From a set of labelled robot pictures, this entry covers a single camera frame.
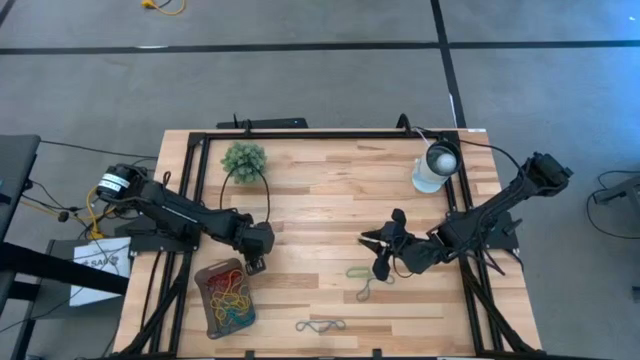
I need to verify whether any white paper sheet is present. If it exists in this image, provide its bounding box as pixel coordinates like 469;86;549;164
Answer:
69;236;133;308

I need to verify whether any black beam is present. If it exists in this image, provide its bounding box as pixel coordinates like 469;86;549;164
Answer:
0;241;131;297

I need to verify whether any green plant in white pot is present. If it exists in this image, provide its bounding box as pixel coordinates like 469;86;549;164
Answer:
220;141;269;185

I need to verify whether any grey side table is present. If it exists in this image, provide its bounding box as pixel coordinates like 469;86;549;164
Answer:
0;133;42;241

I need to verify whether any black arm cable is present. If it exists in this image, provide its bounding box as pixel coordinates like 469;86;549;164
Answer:
218;163;272;225
458;139;526;181

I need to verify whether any yellow rubber band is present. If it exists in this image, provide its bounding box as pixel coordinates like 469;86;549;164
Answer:
212;297;246;321
209;289;241;316
219;287;251;314
224;284;251;306

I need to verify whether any black router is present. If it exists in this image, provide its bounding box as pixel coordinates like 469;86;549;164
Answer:
215;114;310;131

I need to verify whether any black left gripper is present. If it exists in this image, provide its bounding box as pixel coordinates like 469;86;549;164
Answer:
234;219;276;276

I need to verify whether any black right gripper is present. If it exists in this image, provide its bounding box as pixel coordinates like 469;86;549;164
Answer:
357;208;436;282

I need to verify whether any teal rubber band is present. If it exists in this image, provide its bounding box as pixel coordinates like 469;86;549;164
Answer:
229;307;257;326
355;273;397;303
219;312;256;331
217;314;246;334
294;318;348;335

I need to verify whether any grey plastic bin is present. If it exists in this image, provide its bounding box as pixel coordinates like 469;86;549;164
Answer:
193;257;258;341

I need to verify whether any black aluminium table frame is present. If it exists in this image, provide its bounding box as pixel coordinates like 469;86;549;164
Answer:
117;128;544;360

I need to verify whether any black floor cable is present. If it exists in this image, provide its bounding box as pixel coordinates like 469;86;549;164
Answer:
585;169;640;240
22;139;161;236

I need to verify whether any black floor stand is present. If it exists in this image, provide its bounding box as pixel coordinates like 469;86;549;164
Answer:
592;172;640;206

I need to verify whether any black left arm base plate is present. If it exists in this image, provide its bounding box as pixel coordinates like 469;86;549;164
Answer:
128;219;202;254

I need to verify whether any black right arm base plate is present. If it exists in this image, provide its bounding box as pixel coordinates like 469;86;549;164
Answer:
448;210;521;252

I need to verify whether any yellow floor cable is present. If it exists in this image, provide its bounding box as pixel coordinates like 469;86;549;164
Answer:
140;0;187;17

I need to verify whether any red rubber band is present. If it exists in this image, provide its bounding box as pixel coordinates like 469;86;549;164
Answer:
207;269;236;294
219;269;247;291
209;277;246;299

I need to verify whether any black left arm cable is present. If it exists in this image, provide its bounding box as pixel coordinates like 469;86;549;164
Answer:
218;163;272;225

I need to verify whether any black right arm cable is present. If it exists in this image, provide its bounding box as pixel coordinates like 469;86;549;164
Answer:
458;139;526;181

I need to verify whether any white cylindrical table lamp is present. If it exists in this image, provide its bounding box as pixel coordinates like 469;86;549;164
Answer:
410;139;463;195

